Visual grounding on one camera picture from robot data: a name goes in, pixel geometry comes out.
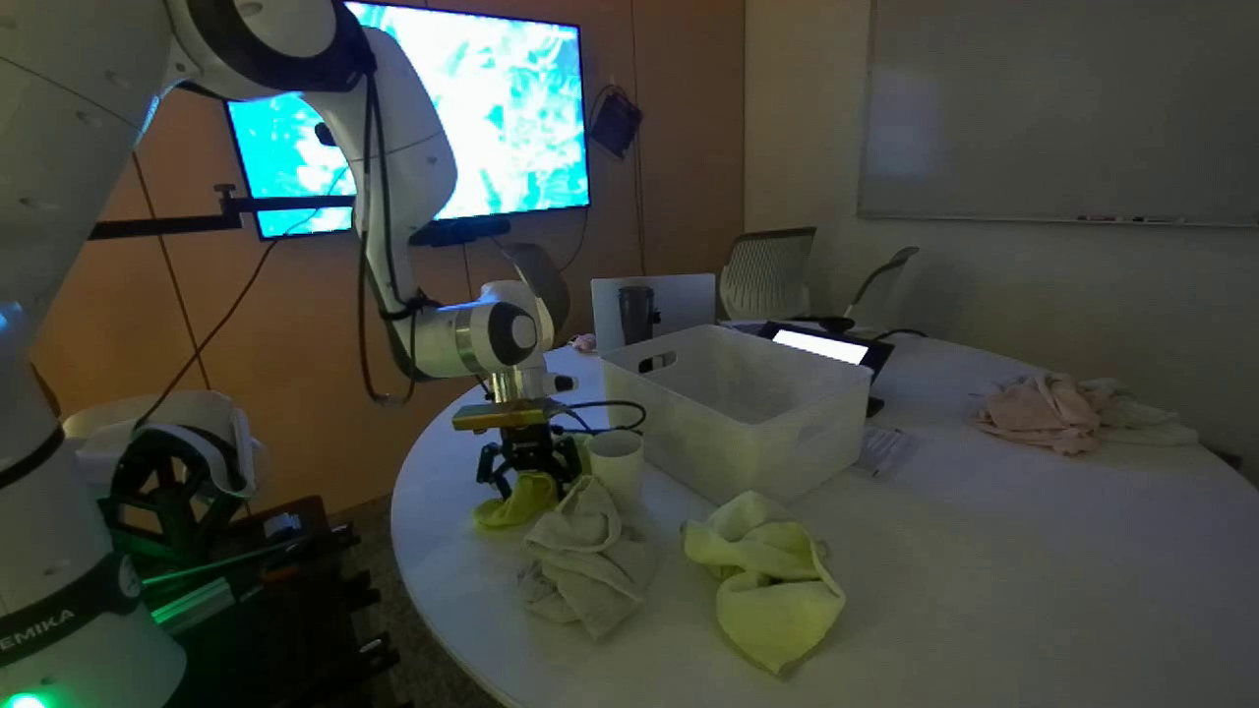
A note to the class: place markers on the white upright panel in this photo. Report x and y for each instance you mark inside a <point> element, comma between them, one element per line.
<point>688,310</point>

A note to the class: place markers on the black tablet lit screen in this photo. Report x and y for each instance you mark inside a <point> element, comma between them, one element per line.
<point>818,348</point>

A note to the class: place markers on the pale green cloth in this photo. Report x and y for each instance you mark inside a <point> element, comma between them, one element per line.
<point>773,602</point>

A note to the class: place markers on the white VR headset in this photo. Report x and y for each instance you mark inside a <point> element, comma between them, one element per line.
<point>196,434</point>

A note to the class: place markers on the grey white cloth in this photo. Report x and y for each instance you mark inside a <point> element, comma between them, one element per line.
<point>591,565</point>

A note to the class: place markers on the pink crumpled cloth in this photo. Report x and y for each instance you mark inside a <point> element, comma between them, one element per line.
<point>1042,413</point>

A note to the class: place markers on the black wall device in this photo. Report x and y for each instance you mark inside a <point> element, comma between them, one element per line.
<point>616,121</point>

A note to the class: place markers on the wall television screen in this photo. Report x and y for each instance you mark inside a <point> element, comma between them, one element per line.
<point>497,104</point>

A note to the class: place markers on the black mounting bar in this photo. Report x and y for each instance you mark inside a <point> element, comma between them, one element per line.
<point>157,226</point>

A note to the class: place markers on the wall whiteboard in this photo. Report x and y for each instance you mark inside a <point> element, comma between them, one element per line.
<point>1047,104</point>

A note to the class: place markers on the white crumpled cloth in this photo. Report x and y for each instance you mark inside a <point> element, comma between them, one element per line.
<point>1142,413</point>

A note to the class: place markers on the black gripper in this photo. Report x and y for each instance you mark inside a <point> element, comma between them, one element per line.
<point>525,442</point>

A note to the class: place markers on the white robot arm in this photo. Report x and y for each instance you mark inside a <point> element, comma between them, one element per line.
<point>80,133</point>

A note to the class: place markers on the white mug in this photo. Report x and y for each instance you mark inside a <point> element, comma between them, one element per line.
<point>616,464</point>

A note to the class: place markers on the white plastic box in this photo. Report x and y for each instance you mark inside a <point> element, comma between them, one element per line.
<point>734,418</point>

